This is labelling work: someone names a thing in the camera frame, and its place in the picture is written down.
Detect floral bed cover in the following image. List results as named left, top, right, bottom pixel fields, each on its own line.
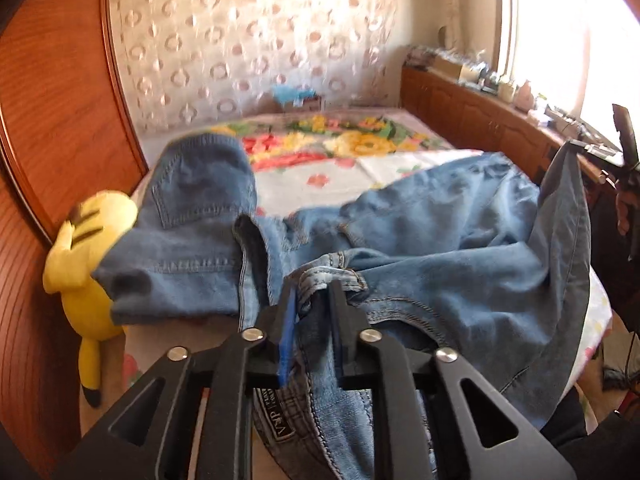
left=122, top=126, right=611, bottom=402

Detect right hand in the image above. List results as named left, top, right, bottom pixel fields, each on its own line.
left=615, top=188, right=639, bottom=236

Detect yellow plush toy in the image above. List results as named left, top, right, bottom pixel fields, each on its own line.
left=42, top=191, right=138, bottom=408

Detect sheer circle pattern curtain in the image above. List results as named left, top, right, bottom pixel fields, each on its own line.
left=108, top=0, right=446, bottom=134

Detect blue denim jeans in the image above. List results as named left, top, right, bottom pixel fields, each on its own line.
left=92, top=133, right=257, bottom=325
left=232, top=150, right=591, bottom=479

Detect wooden sideboard cabinet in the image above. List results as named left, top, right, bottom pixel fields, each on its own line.
left=399, top=64, right=622, bottom=196

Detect wooden slatted wardrobe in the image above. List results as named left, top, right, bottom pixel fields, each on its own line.
left=1, top=0, right=146, bottom=477

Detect blue tissue box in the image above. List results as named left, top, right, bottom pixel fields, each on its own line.
left=271, top=84, right=322, bottom=112

